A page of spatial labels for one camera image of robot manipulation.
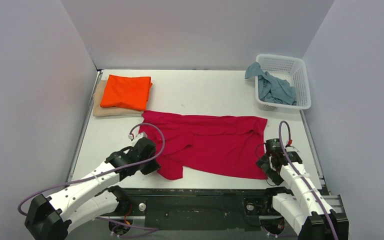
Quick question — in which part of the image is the grey-blue t shirt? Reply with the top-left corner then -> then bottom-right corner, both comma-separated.
244,62 -> 297,106

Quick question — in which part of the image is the folded beige t shirt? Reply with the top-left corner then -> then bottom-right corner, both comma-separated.
92,80 -> 143,118

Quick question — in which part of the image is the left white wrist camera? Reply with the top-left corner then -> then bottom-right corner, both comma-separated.
127,132 -> 148,141

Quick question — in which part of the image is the red t shirt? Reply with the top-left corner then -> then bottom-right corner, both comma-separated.
139,110 -> 268,180

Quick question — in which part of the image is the white plastic basket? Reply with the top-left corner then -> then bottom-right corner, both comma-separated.
254,53 -> 312,112

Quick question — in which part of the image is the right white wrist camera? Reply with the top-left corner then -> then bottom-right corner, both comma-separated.
285,144 -> 301,153

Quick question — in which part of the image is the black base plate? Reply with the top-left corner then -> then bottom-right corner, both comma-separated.
105,187 -> 294,234

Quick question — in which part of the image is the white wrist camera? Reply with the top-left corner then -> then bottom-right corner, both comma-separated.
127,132 -> 148,141
285,144 -> 301,153

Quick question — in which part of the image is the folded orange t shirt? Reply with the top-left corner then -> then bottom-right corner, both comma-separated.
99,74 -> 153,111

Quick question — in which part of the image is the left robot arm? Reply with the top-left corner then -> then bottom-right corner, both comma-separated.
24,136 -> 160,240

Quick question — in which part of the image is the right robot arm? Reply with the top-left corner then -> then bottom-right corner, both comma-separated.
256,138 -> 349,240

